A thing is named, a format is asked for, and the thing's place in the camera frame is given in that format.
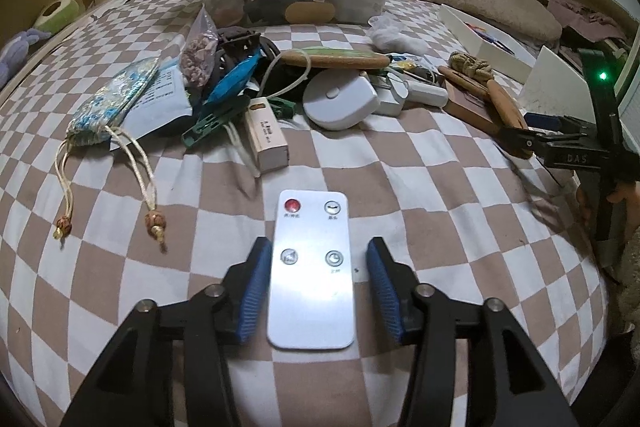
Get avocado plush toy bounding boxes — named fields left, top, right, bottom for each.
left=32, top=0, right=81, bottom=32

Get clear bag of dried bits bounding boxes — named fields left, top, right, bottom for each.
left=179, top=7, right=221, bottom=90

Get round picture wooden coaster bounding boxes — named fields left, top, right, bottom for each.
left=437, top=64, right=496, bottom=100

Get white charger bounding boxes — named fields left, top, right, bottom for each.
left=372, top=74, right=448, bottom=118

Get white shallow tray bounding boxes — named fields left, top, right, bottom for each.
left=439, top=3, right=536, bottom=82

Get green plastic clip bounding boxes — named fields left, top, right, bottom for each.
left=181, top=94, right=251, bottom=150

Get round brown wooden lid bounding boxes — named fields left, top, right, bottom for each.
left=487, top=79, right=529, bottom=130

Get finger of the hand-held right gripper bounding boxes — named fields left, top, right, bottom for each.
left=499, top=128, right=548, bottom=155
left=525, top=113, right=596, bottom=140

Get pile of lighters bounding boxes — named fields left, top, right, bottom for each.
left=462, top=22, right=516, bottom=55

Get white shoe box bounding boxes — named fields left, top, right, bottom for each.
left=517, top=46, right=591, bottom=118

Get pink brown notebook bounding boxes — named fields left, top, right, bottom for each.
left=442, top=84, right=533, bottom=158

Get pink folded clothes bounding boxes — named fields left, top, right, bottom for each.
left=545, top=0, right=626, bottom=42

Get small wooden box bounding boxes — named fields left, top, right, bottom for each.
left=243, top=97, right=291, bottom=174

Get white printed paper packet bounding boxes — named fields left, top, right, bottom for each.
left=110, top=67, right=193, bottom=152

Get white cotton wad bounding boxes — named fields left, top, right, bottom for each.
left=367, top=17, right=431, bottom=58

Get brown rope knot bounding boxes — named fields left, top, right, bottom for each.
left=448, top=51, right=496, bottom=82

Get purple plush toy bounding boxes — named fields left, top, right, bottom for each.
left=0, top=29, right=53, bottom=90

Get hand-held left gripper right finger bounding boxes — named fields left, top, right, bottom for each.
left=366, top=237, right=581, bottom=427

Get person's right hand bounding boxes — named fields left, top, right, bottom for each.
left=576, top=182, right=640, bottom=268

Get green wooden hand mirror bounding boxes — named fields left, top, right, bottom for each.
left=280, top=47, right=391, bottom=72

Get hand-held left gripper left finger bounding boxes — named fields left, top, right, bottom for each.
left=60, top=237, right=273, bottom=427

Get black hair claw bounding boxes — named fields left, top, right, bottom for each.
left=217, top=29, right=281, bottom=78

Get white remote control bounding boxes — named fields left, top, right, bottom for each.
left=266, top=190, right=357, bottom=351

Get blue floral drawstring pouch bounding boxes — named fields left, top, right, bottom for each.
left=54, top=59, right=168, bottom=253

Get white round gadget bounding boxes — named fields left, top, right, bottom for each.
left=302, top=69, right=378, bottom=131

